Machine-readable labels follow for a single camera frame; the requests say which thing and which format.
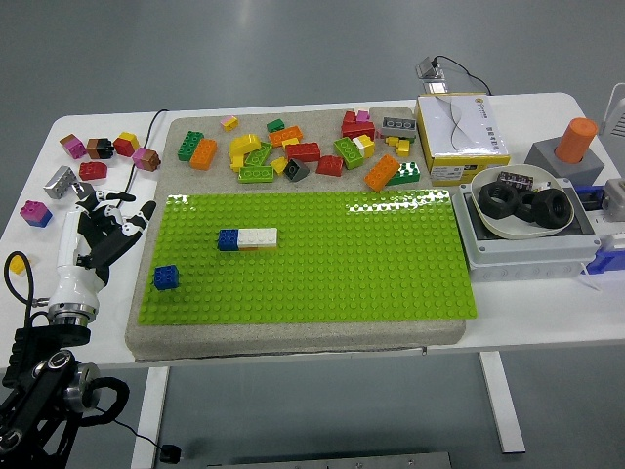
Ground red stacked toy bricks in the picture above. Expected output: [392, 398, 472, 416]
[340, 110, 377, 142]

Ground orange cylinder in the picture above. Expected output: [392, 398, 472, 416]
[554, 116, 600, 165]

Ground green white toy brick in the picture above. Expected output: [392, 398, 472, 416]
[385, 160, 422, 188]

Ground magenta blue toy brick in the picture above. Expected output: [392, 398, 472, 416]
[19, 199, 54, 230]

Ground grey long toy brick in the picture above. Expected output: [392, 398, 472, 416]
[380, 115, 419, 140]

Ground silver toy brick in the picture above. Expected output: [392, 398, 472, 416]
[43, 164, 79, 200]

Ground thin black device cable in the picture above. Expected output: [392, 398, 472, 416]
[436, 54, 493, 97]

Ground red long toy brick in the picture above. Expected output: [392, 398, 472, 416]
[285, 142, 322, 163]

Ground black plug with thin cord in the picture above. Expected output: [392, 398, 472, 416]
[104, 414, 183, 464]

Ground grey connector block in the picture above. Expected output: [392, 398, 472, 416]
[599, 178, 625, 224]

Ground white table leg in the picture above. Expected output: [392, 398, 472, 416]
[130, 365, 171, 469]
[478, 350, 527, 455]

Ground grey block holder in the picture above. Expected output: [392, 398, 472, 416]
[524, 139, 606, 186]

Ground brown black toy brick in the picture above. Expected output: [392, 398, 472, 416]
[86, 137, 116, 161]

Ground white long toy brick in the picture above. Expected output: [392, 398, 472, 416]
[237, 227, 279, 249]

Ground green studded baseplate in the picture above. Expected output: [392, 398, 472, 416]
[136, 189, 479, 326]

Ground small black hex nut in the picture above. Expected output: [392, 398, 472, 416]
[513, 189, 539, 224]

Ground yellow curved toy brick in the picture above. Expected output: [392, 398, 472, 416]
[229, 134, 263, 157]

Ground dark purple strip part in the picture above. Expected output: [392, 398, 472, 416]
[497, 170, 535, 192]

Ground clear plastic device stand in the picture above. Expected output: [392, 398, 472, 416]
[414, 56, 450, 95]

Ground grey junction box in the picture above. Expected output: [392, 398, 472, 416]
[451, 178, 602, 284]

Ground lime green toy brick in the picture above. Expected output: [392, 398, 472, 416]
[333, 136, 365, 171]
[242, 141, 274, 168]

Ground dark grey slope brick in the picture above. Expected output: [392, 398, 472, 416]
[283, 159, 312, 183]

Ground lime green flat brick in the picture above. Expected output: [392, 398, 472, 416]
[237, 165, 275, 185]

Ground large black hex nut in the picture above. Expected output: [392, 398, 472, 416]
[477, 181, 520, 220]
[530, 188, 573, 229]

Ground dark green toy brick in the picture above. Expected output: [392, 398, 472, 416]
[176, 130, 205, 162]

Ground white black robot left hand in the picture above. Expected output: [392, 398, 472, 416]
[48, 189, 158, 309]

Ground orange long toy brick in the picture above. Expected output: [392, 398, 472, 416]
[268, 125, 305, 148]
[363, 153, 401, 192]

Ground grey-brown foam mat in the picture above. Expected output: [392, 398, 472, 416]
[124, 106, 468, 363]

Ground white yellow cardboard box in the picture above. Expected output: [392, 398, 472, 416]
[414, 92, 513, 176]

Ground white frame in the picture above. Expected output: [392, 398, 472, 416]
[598, 82, 625, 138]

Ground white bowl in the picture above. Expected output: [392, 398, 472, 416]
[469, 163, 576, 240]

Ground grey metal plate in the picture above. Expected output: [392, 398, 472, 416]
[207, 451, 453, 469]

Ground white zip tie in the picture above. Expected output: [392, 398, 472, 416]
[578, 263, 604, 293]

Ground blue plastic fixture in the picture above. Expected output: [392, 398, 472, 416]
[574, 184, 625, 276]

